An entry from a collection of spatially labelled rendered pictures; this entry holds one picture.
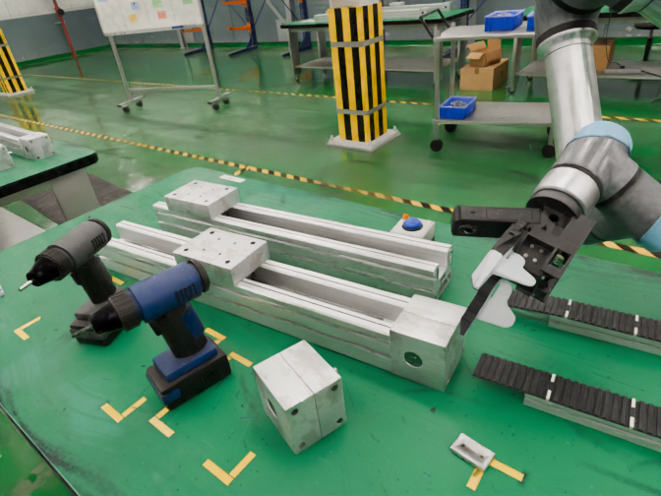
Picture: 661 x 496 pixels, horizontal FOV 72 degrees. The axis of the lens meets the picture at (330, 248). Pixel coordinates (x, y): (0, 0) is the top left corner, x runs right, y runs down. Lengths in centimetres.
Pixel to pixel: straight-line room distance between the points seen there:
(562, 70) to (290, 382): 67
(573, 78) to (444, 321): 46
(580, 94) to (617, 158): 19
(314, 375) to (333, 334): 15
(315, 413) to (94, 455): 34
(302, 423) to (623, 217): 52
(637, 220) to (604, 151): 11
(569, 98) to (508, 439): 55
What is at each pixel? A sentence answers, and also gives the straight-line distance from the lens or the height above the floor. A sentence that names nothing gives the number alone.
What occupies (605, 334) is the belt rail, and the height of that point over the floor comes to 79.
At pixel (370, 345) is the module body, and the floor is 83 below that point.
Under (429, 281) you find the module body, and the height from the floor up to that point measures 84.
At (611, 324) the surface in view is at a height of 81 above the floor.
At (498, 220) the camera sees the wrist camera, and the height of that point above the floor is 105.
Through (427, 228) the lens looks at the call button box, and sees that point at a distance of 105.
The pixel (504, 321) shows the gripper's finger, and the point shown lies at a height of 93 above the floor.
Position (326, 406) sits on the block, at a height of 84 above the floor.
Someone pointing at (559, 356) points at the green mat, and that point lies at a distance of 85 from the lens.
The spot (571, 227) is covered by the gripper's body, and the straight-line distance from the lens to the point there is 66.
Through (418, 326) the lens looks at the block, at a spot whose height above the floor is 87.
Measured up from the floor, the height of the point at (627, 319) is 81.
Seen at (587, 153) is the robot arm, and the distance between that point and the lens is 71.
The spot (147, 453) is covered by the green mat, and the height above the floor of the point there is 78.
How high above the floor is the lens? 135
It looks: 31 degrees down
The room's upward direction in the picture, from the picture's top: 7 degrees counter-clockwise
